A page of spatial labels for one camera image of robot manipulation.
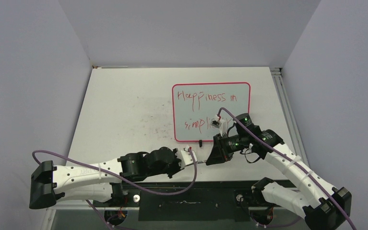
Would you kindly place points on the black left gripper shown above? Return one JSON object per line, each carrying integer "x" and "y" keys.
{"x": 177, "y": 167}

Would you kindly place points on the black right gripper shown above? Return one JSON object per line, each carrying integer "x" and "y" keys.
{"x": 220, "y": 153}

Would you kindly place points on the pink framed whiteboard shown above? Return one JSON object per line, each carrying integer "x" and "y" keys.
{"x": 196, "y": 104}

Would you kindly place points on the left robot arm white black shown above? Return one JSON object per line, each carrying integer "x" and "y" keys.
{"x": 58, "y": 178}

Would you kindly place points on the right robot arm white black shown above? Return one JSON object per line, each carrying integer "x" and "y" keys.
{"x": 269, "y": 146}

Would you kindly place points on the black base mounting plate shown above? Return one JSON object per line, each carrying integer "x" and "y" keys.
{"x": 204, "y": 201}

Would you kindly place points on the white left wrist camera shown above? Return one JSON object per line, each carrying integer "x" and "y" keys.
{"x": 186, "y": 157}

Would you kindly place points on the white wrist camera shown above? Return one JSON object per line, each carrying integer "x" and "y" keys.
{"x": 221, "y": 124}
{"x": 186, "y": 157}

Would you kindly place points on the aluminium front frame rail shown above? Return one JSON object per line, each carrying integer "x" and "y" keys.
{"x": 57, "y": 206}

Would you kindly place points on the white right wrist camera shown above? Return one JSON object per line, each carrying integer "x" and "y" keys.
{"x": 221, "y": 124}

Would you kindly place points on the aluminium right side rail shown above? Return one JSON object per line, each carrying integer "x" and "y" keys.
{"x": 289, "y": 115}

